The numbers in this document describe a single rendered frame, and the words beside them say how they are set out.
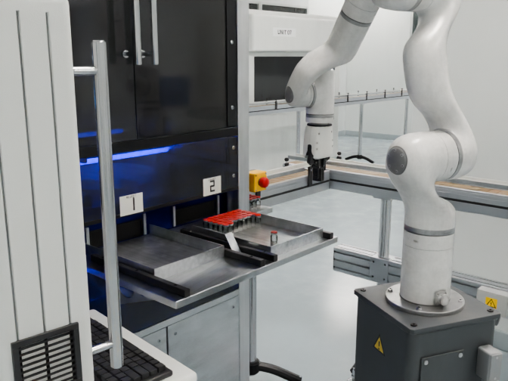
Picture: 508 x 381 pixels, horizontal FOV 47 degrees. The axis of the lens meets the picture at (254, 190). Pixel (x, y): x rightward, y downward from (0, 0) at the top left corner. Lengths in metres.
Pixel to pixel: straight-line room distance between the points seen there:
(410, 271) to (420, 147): 0.31
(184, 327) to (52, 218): 1.15
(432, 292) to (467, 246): 1.76
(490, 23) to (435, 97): 1.68
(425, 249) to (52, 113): 0.89
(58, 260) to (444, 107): 0.90
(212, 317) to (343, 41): 1.09
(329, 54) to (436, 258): 0.62
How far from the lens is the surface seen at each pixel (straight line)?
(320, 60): 1.66
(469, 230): 3.20
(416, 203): 1.41
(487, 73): 3.07
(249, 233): 1.94
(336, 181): 2.78
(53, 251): 1.03
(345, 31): 1.63
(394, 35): 10.70
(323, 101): 1.73
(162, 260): 1.72
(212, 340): 2.21
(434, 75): 1.41
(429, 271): 1.46
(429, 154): 1.36
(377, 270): 2.79
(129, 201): 1.80
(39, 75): 0.98
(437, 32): 1.44
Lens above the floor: 1.45
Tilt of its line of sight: 13 degrees down
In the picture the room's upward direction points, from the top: straight up
